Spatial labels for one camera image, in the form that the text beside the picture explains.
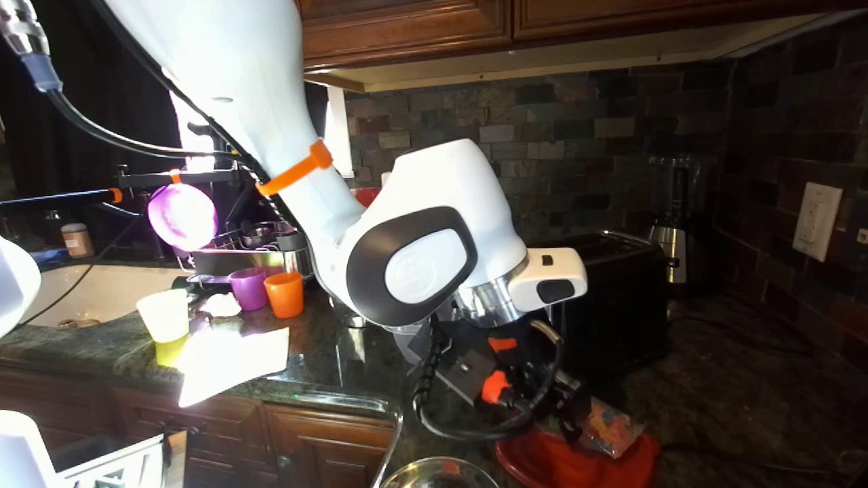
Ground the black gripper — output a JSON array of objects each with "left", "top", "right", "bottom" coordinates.
[{"left": 430, "top": 327, "right": 608, "bottom": 441}]

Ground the clear bag of gummy bears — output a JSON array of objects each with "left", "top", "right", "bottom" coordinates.
[{"left": 578, "top": 394, "right": 645, "bottom": 457}]

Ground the red plastic container lid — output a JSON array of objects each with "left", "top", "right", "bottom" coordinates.
[{"left": 493, "top": 423, "right": 661, "bottom": 488}]

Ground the silver metal bowl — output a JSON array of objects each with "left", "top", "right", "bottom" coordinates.
[{"left": 379, "top": 453, "right": 502, "bottom": 488}]

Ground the purple plastic bowl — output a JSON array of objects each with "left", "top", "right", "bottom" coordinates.
[{"left": 144, "top": 182, "right": 220, "bottom": 255}]

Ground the black toaster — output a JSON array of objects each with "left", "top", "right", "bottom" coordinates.
[{"left": 540, "top": 228, "right": 672, "bottom": 381}]

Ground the dark blender with silver base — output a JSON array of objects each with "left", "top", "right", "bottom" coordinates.
[{"left": 645, "top": 150, "right": 703, "bottom": 287}]

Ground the wooden base cabinet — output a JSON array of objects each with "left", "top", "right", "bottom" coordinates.
[{"left": 0, "top": 354, "right": 401, "bottom": 488}]

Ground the orange plastic cup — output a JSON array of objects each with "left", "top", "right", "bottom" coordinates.
[{"left": 262, "top": 267, "right": 310, "bottom": 323}]

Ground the white paper sheet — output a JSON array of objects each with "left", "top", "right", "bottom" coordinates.
[{"left": 175, "top": 316, "right": 293, "bottom": 411}]

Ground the purple plastic cup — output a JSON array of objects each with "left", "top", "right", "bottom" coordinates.
[{"left": 228, "top": 266, "right": 273, "bottom": 315}]

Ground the small white dish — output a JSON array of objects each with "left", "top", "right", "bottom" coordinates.
[{"left": 196, "top": 289, "right": 243, "bottom": 319}]

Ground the metal dish pan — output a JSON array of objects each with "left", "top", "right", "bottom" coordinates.
[{"left": 184, "top": 217, "right": 315, "bottom": 278}]

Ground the white paper towel roll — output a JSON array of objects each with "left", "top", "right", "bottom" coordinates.
[{"left": 319, "top": 84, "right": 357, "bottom": 174}]

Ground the yellow green plastic cup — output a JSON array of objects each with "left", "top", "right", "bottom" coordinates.
[{"left": 152, "top": 333, "right": 189, "bottom": 369}]

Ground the white plastic cup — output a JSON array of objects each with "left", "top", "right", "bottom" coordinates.
[{"left": 133, "top": 287, "right": 193, "bottom": 343}]

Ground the white plastic crate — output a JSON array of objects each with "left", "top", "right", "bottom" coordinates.
[{"left": 0, "top": 407, "right": 167, "bottom": 488}]

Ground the small brown jar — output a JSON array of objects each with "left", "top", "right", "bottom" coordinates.
[{"left": 59, "top": 220, "right": 98, "bottom": 263}]

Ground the white wall switch plate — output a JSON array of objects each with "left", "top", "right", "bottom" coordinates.
[{"left": 793, "top": 178, "right": 847, "bottom": 266}]

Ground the orange cable strap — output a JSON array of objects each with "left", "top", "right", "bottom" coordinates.
[{"left": 254, "top": 137, "right": 337, "bottom": 199}]

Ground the black camera mount rod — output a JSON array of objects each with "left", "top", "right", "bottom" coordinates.
[{"left": 0, "top": 133, "right": 251, "bottom": 210}]

